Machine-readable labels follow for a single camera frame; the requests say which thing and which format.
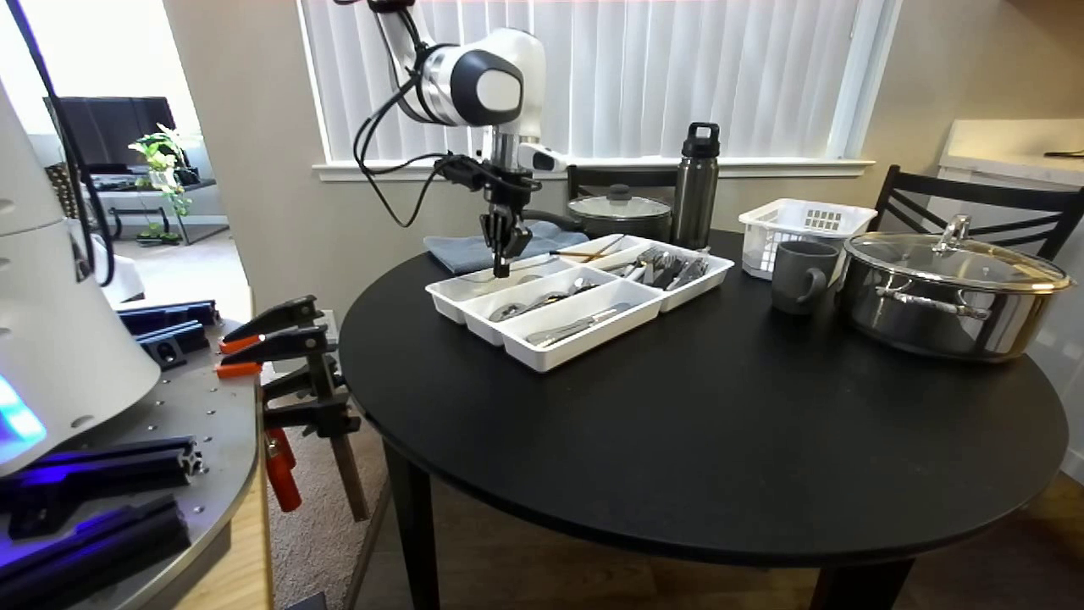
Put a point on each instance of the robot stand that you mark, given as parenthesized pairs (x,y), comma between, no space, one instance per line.
(203,407)

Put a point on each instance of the grey mug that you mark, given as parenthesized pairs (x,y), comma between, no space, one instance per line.
(796,275)

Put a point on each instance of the green potted plant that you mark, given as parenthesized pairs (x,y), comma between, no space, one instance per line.
(161,157)

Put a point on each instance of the glass lid black knob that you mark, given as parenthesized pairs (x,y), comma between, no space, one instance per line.
(620,205)

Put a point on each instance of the television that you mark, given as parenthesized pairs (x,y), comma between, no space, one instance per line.
(110,127)

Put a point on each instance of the black aluminium profile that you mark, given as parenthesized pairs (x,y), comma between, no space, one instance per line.
(110,470)
(174,343)
(102,551)
(169,313)

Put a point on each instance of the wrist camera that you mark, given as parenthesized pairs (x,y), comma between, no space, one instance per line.
(474,172)

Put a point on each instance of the low black table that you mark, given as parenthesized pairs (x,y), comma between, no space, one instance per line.
(169,191)

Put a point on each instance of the white cutlery tray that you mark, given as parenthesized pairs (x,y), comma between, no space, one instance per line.
(584,335)

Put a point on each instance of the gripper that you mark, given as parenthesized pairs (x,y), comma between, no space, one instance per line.
(501,203)

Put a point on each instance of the heap of steel spoons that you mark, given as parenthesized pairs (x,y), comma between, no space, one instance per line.
(542,301)

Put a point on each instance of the heap of steel forks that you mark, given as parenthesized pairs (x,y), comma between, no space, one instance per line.
(669,269)

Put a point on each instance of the heap of steel knives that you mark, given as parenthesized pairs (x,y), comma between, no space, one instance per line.
(576,325)

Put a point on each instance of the black cooking pot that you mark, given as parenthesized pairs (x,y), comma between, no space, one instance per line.
(622,225)

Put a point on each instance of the dark steel water bottle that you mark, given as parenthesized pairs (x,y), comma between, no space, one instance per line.
(696,191)

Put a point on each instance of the window with white blinds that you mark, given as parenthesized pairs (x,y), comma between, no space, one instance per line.
(635,76)

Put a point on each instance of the stainless steel pot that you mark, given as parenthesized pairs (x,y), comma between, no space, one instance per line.
(931,322)

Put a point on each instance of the blue-grey folded cloth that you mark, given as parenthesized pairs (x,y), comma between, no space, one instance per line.
(457,250)

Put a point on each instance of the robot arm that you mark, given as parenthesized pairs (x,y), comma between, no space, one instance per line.
(495,80)

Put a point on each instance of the white plastic basket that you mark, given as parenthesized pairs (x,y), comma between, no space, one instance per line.
(804,219)

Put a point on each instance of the pair of wooden chopsticks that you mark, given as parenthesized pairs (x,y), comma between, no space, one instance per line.
(593,251)

